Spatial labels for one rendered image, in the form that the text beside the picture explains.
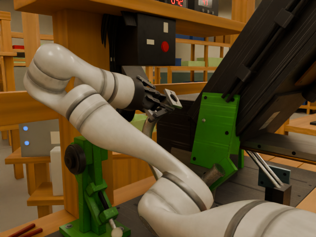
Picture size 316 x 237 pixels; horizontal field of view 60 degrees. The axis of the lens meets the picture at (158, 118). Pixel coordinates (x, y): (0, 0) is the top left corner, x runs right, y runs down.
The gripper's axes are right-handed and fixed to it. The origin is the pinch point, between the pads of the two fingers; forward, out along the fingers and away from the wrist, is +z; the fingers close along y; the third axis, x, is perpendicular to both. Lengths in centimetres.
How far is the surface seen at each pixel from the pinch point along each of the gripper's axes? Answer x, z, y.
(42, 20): 507, 322, 860
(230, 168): -1.7, 12.5, -20.0
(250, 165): 16, 72, -8
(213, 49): 218, 913, 683
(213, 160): 1.7, 12.8, -15.7
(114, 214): 22.1, -7.9, -19.4
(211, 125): -2.8, 12.8, -7.2
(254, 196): 10, 43, -24
